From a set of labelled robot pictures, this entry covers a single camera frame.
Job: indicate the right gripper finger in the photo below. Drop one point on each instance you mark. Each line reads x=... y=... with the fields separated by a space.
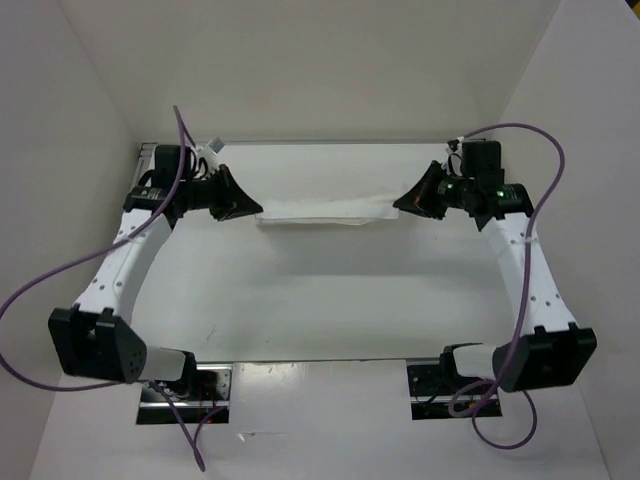
x=421 y=195
x=428 y=213

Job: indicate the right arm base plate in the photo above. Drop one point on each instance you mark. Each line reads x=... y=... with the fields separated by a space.
x=430 y=395

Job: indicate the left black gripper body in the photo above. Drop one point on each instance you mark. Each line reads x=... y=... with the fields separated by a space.
x=206 y=193

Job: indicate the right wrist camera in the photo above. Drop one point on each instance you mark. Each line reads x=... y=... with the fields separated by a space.
x=512 y=196

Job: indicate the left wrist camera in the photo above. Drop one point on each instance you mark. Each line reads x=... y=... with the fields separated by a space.
x=214 y=146

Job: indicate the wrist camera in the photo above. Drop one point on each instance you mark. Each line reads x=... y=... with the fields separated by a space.
x=214 y=146
x=512 y=196

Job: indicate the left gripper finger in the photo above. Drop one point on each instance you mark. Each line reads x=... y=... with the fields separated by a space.
x=228 y=212
x=232 y=193

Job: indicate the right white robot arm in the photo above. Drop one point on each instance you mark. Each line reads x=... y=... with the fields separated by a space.
x=548 y=348

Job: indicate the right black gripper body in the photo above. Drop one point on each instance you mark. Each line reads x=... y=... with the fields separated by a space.
x=451 y=190

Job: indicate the white pleated skirt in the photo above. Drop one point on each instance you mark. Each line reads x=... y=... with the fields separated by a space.
x=351 y=212

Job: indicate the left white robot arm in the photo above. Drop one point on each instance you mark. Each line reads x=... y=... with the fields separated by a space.
x=94 y=338

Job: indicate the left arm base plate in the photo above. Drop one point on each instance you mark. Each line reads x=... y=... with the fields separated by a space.
x=205 y=396

